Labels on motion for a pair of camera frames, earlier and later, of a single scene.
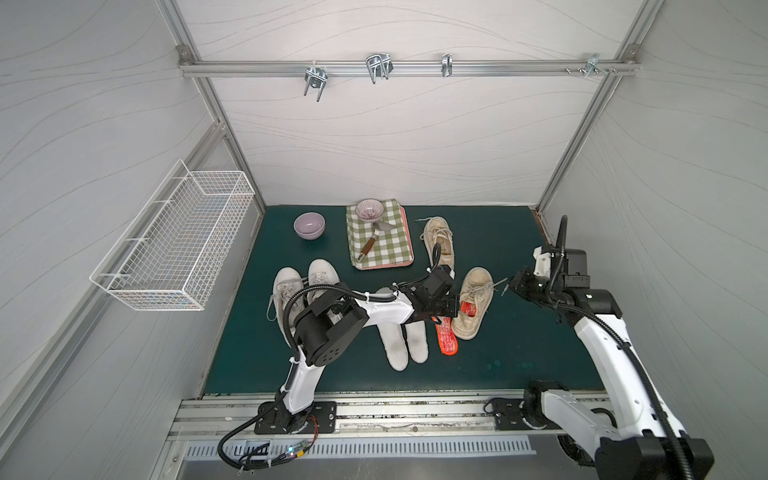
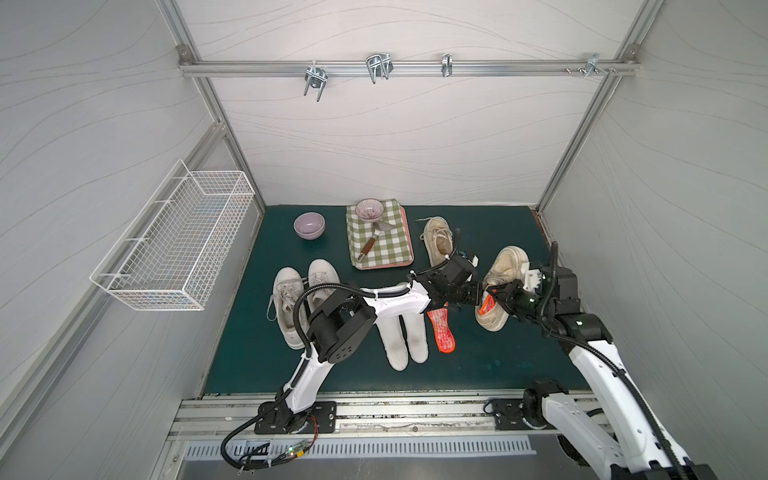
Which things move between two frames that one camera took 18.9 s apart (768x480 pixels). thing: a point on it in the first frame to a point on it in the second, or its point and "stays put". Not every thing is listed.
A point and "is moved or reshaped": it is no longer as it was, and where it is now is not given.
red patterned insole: (447, 338) stays put
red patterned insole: (468, 308) is moved or reshaped
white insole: (417, 340) stays put
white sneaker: (320, 272) stays put
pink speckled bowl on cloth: (369, 209) stays put
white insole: (392, 336) stays put
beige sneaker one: (437, 230) stays put
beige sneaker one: (477, 287) is moved or reshaped
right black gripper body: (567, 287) to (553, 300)
